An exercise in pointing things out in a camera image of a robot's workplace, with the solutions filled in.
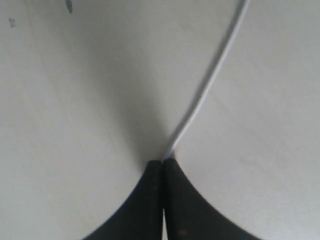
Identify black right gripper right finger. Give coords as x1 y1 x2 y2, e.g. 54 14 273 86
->
163 159 258 240

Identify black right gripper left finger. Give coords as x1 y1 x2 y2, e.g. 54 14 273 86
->
85 160 163 240

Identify white wired earphones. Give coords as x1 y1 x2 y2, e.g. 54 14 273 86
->
161 0 251 161

